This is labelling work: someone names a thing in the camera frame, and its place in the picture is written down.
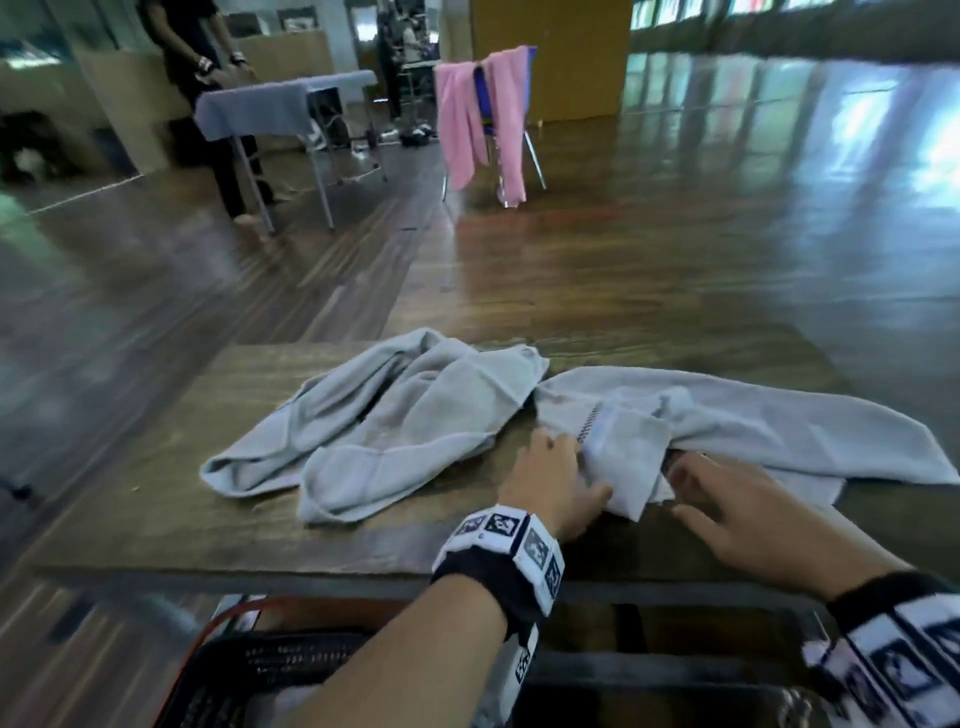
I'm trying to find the blue chair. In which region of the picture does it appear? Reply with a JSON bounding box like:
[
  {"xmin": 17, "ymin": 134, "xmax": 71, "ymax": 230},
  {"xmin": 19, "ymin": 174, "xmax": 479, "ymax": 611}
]
[{"xmin": 440, "ymin": 46, "xmax": 547, "ymax": 208}]

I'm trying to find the yellow wooden door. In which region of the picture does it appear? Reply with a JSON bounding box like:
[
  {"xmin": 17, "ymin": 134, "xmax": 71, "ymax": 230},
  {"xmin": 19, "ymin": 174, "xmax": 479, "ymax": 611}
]
[{"xmin": 470, "ymin": 0, "xmax": 635, "ymax": 125}]

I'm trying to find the person's left hand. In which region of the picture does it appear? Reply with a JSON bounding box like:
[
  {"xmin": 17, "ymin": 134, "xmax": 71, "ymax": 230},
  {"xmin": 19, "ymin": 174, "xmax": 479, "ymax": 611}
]
[{"xmin": 497, "ymin": 428, "xmax": 614, "ymax": 543}]

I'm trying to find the black left wrist marker band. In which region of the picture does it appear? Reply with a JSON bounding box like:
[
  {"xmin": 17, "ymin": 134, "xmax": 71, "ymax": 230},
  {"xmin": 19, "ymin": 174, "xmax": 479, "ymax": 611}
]
[{"xmin": 431, "ymin": 504, "xmax": 565, "ymax": 639}]

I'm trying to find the row of windows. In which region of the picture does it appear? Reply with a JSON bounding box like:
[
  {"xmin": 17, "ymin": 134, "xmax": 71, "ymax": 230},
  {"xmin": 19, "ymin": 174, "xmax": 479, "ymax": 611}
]
[{"xmin": 629, "ymin": 0, "xmax": 841, "ymax": 31}]

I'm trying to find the grey folding table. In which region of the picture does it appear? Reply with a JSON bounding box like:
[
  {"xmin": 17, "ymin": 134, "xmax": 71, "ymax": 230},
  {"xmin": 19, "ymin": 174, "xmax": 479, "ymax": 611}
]
[{"xmin": 194, "ymin": 69, "xmax": 388, "ymax": 234}]

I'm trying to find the pink cloth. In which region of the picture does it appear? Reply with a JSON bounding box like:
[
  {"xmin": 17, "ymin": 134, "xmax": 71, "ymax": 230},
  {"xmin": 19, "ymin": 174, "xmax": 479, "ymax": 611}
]
[
  {"xmin": 433, "ymin": 61, "xmax": 490, "ymax": 193},
  {"xmin": 482, "ymin": 46, "xmax": 531, "ymax": 209}
]

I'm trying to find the person's right hand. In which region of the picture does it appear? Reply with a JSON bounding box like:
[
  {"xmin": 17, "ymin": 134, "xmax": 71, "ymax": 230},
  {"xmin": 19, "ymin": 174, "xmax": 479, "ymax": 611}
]
[{"xmin": 665, "ymin": 451, "xmax": 913, "ymax": 601}]

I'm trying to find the light grey smooth towel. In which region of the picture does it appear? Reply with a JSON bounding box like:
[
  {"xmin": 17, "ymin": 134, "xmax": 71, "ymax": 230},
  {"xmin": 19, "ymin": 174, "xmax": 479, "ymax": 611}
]
[{"xmin": 200, "ymin": 327, "xmax": 551, "ymax": 526}]

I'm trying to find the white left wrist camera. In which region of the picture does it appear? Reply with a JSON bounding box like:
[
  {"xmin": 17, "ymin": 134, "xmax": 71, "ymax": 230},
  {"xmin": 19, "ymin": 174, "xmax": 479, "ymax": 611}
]
[{"xmin": 494, "ymin": 622, "xmax": 541, "ymax": 721}]

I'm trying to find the black plastic mesh basket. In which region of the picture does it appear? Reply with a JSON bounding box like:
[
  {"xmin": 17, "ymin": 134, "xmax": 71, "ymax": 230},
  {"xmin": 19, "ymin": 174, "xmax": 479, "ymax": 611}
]
[{"xmin": 153, "ymin": 629, "xmax": 376, "ymax": 728}]

